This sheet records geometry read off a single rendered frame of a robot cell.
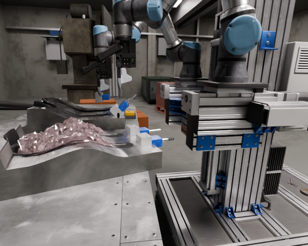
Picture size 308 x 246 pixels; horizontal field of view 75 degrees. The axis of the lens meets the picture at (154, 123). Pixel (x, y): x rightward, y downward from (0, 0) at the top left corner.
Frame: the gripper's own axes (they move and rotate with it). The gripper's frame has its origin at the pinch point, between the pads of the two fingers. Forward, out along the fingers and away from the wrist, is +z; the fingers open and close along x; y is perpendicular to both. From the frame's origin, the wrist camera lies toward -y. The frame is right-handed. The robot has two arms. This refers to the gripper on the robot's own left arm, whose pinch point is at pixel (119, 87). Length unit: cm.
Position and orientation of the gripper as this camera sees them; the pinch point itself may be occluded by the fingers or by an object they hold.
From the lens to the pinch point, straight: 88.5
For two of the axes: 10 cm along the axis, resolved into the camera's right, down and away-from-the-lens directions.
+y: 9.9, -0.2, 1.3
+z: -0.2, 9.7, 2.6
